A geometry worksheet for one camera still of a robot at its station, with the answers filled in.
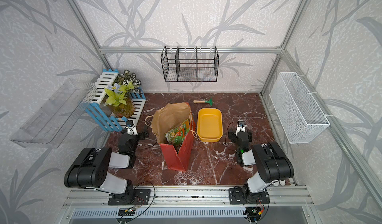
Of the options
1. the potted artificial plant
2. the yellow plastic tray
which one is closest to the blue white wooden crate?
the potted artificial plant

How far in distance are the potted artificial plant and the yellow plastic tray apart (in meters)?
0.44

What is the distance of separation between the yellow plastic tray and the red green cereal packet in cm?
10

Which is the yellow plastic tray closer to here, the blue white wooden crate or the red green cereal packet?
the red green cereal packet

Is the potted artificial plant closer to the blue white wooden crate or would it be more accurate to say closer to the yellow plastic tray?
the blue white wooden crate

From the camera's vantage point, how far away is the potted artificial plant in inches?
33.3

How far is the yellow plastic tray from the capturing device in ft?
3.03

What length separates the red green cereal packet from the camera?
33.2 inches

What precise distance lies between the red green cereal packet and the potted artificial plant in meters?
0.29
